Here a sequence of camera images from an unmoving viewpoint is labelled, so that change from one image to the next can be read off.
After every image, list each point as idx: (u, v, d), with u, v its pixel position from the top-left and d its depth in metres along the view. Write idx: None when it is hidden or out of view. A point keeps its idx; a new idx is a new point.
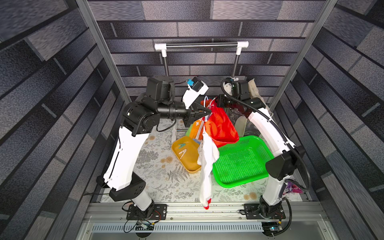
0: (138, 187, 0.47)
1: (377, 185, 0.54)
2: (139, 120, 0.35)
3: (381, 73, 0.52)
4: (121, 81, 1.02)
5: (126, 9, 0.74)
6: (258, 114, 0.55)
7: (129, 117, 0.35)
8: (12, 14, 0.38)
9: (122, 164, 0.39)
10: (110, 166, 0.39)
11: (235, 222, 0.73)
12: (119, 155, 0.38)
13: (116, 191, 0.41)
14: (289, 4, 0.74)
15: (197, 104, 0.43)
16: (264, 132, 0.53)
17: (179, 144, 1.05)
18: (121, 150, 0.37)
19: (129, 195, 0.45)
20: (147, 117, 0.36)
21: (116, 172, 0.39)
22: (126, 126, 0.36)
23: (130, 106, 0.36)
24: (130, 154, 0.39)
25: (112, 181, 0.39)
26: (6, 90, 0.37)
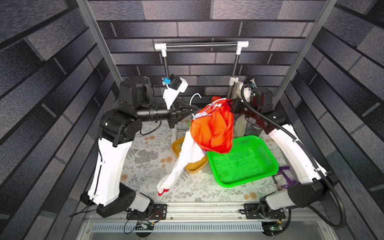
0: (126, 199, 0.45)
1: (377, 185, 0.54)
2: (119, 129, 0.33)
3: (381, 73, 0.52)
4: (121, 81, 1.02)
5: (126, 9, 0.74)
6: (281, 132, 0.48)
7: (108, 128, 0.34)
8: (12, 14, 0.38)
9: (104, 179, 0.36)
10: (94, 182, 0.37)
11: (235, 222, 0.73)
12: (101, 168, 0.36)
13: (103, 207, 0.38)
14: (289, 4, 0.74)
15: (179, 102, 0.41)
16: (288, 153, 0.46)
17: (179, 144, 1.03)
18: (103, 163, 0.35)
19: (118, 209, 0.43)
20: (127, 124, 0.34)
21: (100, 187, 0.37)
22: (106, 137, 0.34)
23: (107, 115, 0.35)
24: (112, 167, 0.37)
25: (98, 196, 0.37)
26: (6, 90, 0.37)
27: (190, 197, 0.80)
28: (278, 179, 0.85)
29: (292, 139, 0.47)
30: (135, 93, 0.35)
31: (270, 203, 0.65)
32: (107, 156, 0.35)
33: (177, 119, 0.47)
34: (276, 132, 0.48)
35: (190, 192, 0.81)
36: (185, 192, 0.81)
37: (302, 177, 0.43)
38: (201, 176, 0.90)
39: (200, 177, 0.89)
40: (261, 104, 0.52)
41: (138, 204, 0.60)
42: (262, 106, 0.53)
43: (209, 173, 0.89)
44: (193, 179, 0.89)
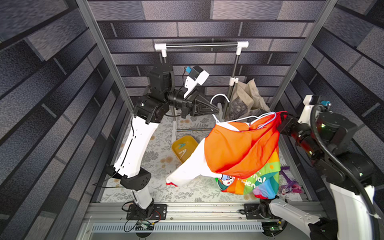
0: (144, 178, 0.50)
1: (377, 185, 0.54)
2: (152, 111, 0.41)
3: (381, 73, 0.52)
4: (121, 81, 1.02)
5: (126, 9, 0.74)
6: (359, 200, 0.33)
7: (143, 108, 0.41)
8: (12, 15, 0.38)
9: (132, 152, 0.42)
10: (123, 154, 0.42)
11: (235, 222, 0.73)
12: (132, 142, 0.42)
13: (127, 178, 0.42)
14: (289, 4, 0.74)
15: (199, 94, 0.43)
16: (345, 214, 0.35)
17: (179, 144, 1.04)
18: (134, 137, 0.41)
19: (136, 186, 0.47)
20: (159, 108, 0.42)
21: (128, 159, 0.42)
22: (139, 116, 0.41)
23: (143, 98, 0.42)
24: (140, 142, 0.43)
25: (124, 168, 0.42)
26: (6, 90, 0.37)
27: (190, 197, 0.80)
28: (278, 179, 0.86)
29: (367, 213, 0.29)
30: (164, 79, 0.41)
31: (274, 210, 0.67)
32: (138, 132, 0.41)
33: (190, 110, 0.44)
34: (351, 197, 0.32)
35: (190, 192, 0.81)
36: (185, 192, 0.81)
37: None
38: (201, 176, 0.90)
39: (200, 177, 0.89)
40: (334, 142, 0.33)
41: (141, 200, 0.61)
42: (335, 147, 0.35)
43: None
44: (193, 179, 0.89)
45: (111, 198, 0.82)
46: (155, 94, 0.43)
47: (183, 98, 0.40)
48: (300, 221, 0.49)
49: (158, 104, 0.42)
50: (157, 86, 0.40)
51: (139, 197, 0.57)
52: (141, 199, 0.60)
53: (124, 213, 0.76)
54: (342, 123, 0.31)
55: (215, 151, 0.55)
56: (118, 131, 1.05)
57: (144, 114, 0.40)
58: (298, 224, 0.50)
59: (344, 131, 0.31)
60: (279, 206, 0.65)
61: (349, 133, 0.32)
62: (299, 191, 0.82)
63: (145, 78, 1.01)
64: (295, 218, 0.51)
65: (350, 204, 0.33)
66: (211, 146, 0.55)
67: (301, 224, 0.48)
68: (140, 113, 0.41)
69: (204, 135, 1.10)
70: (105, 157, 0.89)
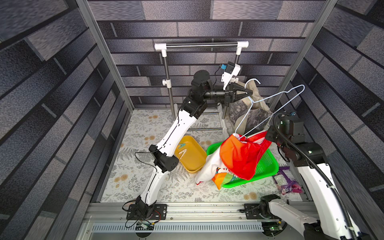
0: (174, 162, 0.60)
1: (377, 185, 0.54)
2: (196, 108, 0.54)
3: (381, 73, 0.52)
4: (121, 81, 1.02)
5: (126, 9, 0.74)
6: (315, 172, 0.41)
7: (188, 105, 0.54)
8: (12, 14, 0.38)
9: (175, 135, 0.54)
10: (166, 136, 0.54)
11: (235, 222, 0.73)
12: (176, 128, 0.54)
13: (165, 157, 0.53)
14: (289, 4, 0.74)
15: (234, 84, 0.50)
16: (316, 196, 0.40)
17: (179, 144, 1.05)
18: (178, 125, 0.54)
19: (169, 166, 0.58)
20: (201, 106, 0.54)
21: (170, 140, 0.53)
22: (185, 110, 0.54)
23: (188, 98, 0.55)
24: (183, 130, 0.56)
25: (165, 147, 0.53)
26: (6, 90, 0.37)
27: (190, 197, 0.80)
28: (278, 179, 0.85)
29: (326, 184, 0.40)
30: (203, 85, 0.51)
31: (273, 208, 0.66)
32: (182, 121, 0.53)
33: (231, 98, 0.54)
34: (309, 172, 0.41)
35: (190, 192, 0.81)
36: (185, 192, 0.81)
37: (327, 228, 0.38)
38: None
39: None
40: (291, 133, 0.47)
41: (151, 192, 0.64)
42: (292, 136, 0.47)
43: None
44: (193, 179, 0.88)
45: (111, 198, 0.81)
46: (196, 96, 0.56)
47: (223, 90, 0.50)
48: (296, 219, 0.50)
49: (201, 103, 0.54)
50: (198, 91, 0.52)
51: (154, 184, 0.62)
52: (153, 190, 0.64)
53: (124, 213, 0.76)
54: (293, 119, 0.46)
55: (229, 155, 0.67)
56: (118, 131, 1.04)
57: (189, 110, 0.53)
58: (294, 222, 0.50)
59: (292, 122, 0.45)
60: (279, 205, 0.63)
61: (294, 122, 0.46)
62: (299, 191, 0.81)
63: (145, 78, 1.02)
64: (292, 217, 0.51)
65: (313, 181, 0.41)
66: (226, 152, 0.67)
67: (298, 224, 0.48)
68: (185, 109, 0.54)
69: (205, 135, 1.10)
70: (105, 157, 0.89)
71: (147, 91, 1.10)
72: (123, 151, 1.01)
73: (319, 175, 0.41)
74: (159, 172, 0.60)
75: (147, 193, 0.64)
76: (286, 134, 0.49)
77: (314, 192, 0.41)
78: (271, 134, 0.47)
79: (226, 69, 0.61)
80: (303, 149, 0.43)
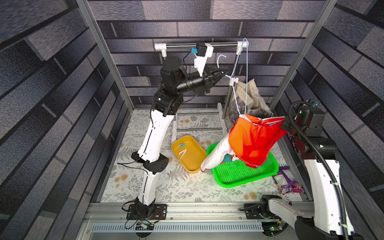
0: (163, 163, 0.57)
1: (377, 185, 0.54)
2: (169, 104, 0.45)
3: (381, 73, 0.52)
4: (121, 81, 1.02)
5: (126, 9, 0.74)
6: (321, 167, 0.39)
7: (160, 102, 0.45)
8: (12, 14, 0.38)
9: (153, 140, 0.48)
10: (145, 142, 0.49)
11: (235, 222, 0.73)
12: (151, 133, 0.47)
13: (150, 163, 0.50)
14: (289, 4, 0.74)
15: (210, 68, 0.45)
16: (316, 190, 0.40)
17: (179, 144, 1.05)
18: (153, 128, 0.47)
19: (157, 169, 0.55)
20: (175, 101, 0.46)
21: (149, 146, 0.48)
22: (157, 109, 0.46)
23: (159, 93, 0.46)
24: (160, 132, 0.49)
25: (146, 154, 0.49)
26: (6, 90, 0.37)
27: (190, 197, 0.80)
28: (278, 179, 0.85)
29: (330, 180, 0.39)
30: (176, 74, 0.42)
31: (272, 206, 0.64)
32: (157, 123, 0.46)
33: (211, 83, 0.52)
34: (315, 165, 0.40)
35: (190, 192, 0.81)
36: (185, 192, 0.81)
37: (319, 221, 0.38)
38: (201, 175, 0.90)
39: (200, 177, 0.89)
40: (307, 125, 0.44)
41: (147, 193, 0.63)
42: (307, 127, 0.44)
43: (208, 173, 0.89)
44: (193, 179, 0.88)
45: (111, 198, 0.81)
46: (168, 88, 0.46)
47: (200, 77, 0.46)
48: (291, 215, 0.49)
49: (174, 97, 0.45)
50: (170, 83, 0.43)
51: (148, 186, 0.61)
52: (147, 192, 0.62)
53: (124, 213, 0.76)
54: (313, 110, 0.42)
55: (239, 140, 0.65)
56: (118, 131, 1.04)
57: (162, 108, 0.45)
58: (289, 219, 0.50)
59: (311, 113, 0.42)
60: (277, 203, 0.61)
61: (314, 114, 0.42)
62: (299, 190, 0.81)
63: (145, 78, 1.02)
64: (288, 213, 0.51)
65: (317, 175, 0.39)
66: (236, 138, 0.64)
67: (292, 219, 0.48)
68: (157, 107, 0.46)
69: (205, 134, 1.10)
70: (105, 156, 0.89)
71: (147, 91, 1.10)
72: (123, 151, 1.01)
73: (324, 170, 0.39)
74: (150, 174, 0.58)
75: (143, 194, 0.63)
76: (302, 125, 0.45)
77: (315, 186, 0.40)
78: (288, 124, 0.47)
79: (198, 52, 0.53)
80: (314, 143, 0.41)
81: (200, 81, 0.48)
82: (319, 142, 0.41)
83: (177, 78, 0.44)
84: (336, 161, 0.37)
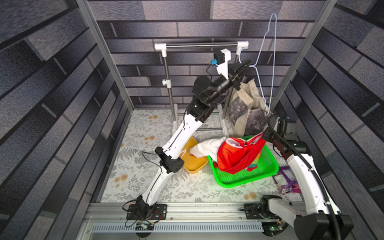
0: (180, 163, 0.62)
1: (377, 185, 0.54)
2: (202, 113, 0.53)
3: (381, 73, 0.52)
4: (121, 81, 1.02)
5: (126, 9, 0.74)
6: (298, 158, 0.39)
7: (195, 109, 0.54)
8: (12, 14, 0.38)
9: (180, 138, 0.54)
10: (172, 139, 0.55)
11: (235, 222, 0.73)
12: (181, 132, 0.54)
13: (170, 160, 0.54)
14: (289, 4, 0.74)
15: (234, 66, 0.47)
16: (300, 180, 0.46)
17: None
18: (183, 128, 0.54)
19: (174, 167, 0.59)
20: (207, 109, 0.53)
21: (175, 144, 0.54)
22: (190, 113, 0.54)
23: (194, 101, 0.55)
24: (188, 133, 0.56)
25: (170, 150, 0.54)
26: (6, 90, 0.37)
27: (190, 197, 0.80)
28: (278, 179, 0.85)
29: (307, 168, 0.47)
30: (206, 92, 0.48)
31: (272, 205, 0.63)
32: (188, 125, 0.54)
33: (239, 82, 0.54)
34: (293, 158, 0.49)
35: (190, 192, 0.81)
36: (185, 192, 0.81)
37: (309, 208, 0.41)
38: (201, 176, 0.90)
39: (200, 177, 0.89)
40: (284, 131, 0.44)
41: (153, 193, 0.64)
42: (285, 134, 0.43)
43: (209, 173, 0.89)
44: (193, 179, 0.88)
45: (111, 198, 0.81)
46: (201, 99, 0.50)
47: (227, 80, 0.50)
48: (291, 214, 0.49)
49: (206, 107, 0.53)
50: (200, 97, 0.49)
51: (158, 184, 0.63)
52: (155, 191, 0.64)
53: (124, 213, 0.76)
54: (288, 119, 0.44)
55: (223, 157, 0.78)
56: (118, 131, 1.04)
57: (195, 114, 0.53)
58: (288, 218, 0.50)
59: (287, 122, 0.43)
60: (277, 202, 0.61)
61: (288, 123, 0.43)
62: (299, 191, 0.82)
63: (145, 78, 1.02)
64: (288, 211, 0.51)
65: (297, 167, 0.48)
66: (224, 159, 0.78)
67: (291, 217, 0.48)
68: (191, 113, 0.54)
69: (205, 134, 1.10)
70: (105, 156, 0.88)
71: (147, 91, 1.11)
72: (123, 151, 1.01)
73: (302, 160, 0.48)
74: (164, 172, 0.61)
75: (147, 192, 0.65)
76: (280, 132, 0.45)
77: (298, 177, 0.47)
78: (266, 134, 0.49)
79: (217, 61, 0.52)
80: (290, 142, 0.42)
81: (228, 83, 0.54)
82: (293, 142, 0.53)
83: (208, 94, 0.52)
84: (309, 155, 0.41)
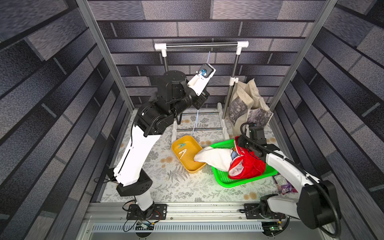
0: (144, 185, 0.48)
1: (377, 185, 0.54)
2: (152, 122, 0.35)
3: (381, 73, 0.52)
4: (121, 81, 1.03)
5: (126, 9, 0.74)
6: (272, 153, 0.58)
7: (143, 117, 0.36)
8: (12, 14, 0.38)
9: (129, 163, 0.39)
10: (121, 162, 0.40)
11: (235, 222, 0.73)
12: (129, 153, 0.39)
13: (123, 186, 0.42)
14: (289, 4, 0.74)
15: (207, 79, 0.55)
16: (283, 170, 0.52)
17: (179, 144, 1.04)
18: (131, 148, 0.38)
19: (135, 192, 0.46)
20: (160, 119, 0.36)
21: (124, 169, 0.40)
22: (139, 125, 0.36)
23: (146, 106, 0.37)
24: (139, 153, 0.40)
25: (120, 176, 0.40)
26: (6, 90, 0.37)
27: (190, 197, 0.80)
28: (278, 179, 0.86)
29: (281, 158, 0.55)
30: (174, 88, 0.35)
31: (271, 204, 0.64)
32: (136, 143, 0.37)
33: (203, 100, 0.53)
34: (269, 156, 0.58)
35: (190, 192, 0.81)
36: (185, 192, 0.81)
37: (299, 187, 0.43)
38: (201, 176, 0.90)
39: (200, 177, 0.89)
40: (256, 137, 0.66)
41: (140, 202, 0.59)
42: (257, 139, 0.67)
43: (209, 173, 0.89)
44: (193, 179, 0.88)
45: (111, 198, 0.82)
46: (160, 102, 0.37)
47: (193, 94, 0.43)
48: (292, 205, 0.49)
49: (162, 115, 0.36)
50: (163, 95, 0.35)
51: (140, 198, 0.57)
52: (140, 201, 0.59)
53: (124, 213, 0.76)
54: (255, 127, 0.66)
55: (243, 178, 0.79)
56: (118, 130, 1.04)
57: (144, 124, 0.35)
58: (291, 210, 0.51)
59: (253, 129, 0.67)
60: (276, 199, 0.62)
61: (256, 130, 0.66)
62: None
63: (145, 78, 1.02)
64: (288, 203, 0.52)
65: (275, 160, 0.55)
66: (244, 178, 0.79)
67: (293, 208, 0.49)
68: (140, 123, 0.36)
69: (205, 135, 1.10)
70: (105, 156, 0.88)
71: (147, 91, 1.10)
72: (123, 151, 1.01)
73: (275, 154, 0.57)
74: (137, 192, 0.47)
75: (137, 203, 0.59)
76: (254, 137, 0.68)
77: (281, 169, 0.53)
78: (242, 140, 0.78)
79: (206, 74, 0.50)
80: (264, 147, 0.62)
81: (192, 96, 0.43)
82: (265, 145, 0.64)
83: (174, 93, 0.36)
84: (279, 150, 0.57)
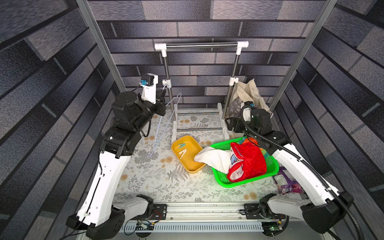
0: (117, 221, 0.43)
1: (377, 185, 0.54)
2: (122, 143, 0.38)
3: (381, 73, 0.52)
4: (121, 81, 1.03)
5: (126, 9, 0.74)
6: (285, 152, 0.48)
7: (112, 141, 0.38)
8: (12, 14, 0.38)
9: (100, 193, 0.37)
10: (89, 198, 0.36)
11: (235, 222, 0.73)
12: (100, 182, 0.37)
13: (94, 227, 0.36)
14: (289, 4, 0.74)
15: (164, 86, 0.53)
16: (296, 174, 0.45)
17: (179, 144, 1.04)
18: (102, 176, 0.37)
19: (107, 233, 0.40)
20: (130, 139, 0.39)
21: (95, 203, 0.36)
22: (108, 150, 0.38)
23: (111, 131, 0.39)
24: (110, 180, 0.39)
25: (90, 215, 0.36)
26: (6, 90, 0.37)
27: (190, 197, 0.80)
28: (278, 179, 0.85)
29: (296, 159, 0.46)
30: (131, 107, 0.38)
31: (272, 205, 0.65)
32: (107, 169, 0.37)
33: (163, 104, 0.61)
34: (280, 153, 0.48)
35: (190, 192, 0.81)
36: (185, 192, 0.81)
37: (315, 199, 0.41)
38: (201, 176, 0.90)
39: (200, 177, 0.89)
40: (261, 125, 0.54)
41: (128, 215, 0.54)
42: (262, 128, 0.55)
43: (209, 173, 0.89)
44: (193, 179, 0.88)
45: None
46: (122, 124, 0.40)
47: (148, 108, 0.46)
48: (295, 207, 0.49)
49: (129, 134, 0.39)
50: (124, 118, 0.38)
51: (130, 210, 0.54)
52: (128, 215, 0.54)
53: None
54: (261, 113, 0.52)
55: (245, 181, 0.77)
56: None
57: (114, 147, 0.38)
58: (295, 212, 0.51)
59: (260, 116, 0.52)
60: (277, 201, 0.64)
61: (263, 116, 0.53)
62: (299, 190, 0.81)
63: None
64: (291, 206, 0.52)
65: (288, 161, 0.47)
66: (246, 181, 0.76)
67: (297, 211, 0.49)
68: (108, 148, 0.38)
69: (204, 135, 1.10)
70: None
71: None
72: None
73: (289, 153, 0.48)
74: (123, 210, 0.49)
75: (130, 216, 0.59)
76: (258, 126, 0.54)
77: (293, 171, 0.46)
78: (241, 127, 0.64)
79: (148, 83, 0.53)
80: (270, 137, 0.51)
81: (154, 107, 0.48)
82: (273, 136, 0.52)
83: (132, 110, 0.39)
84: (290, 144, 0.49)
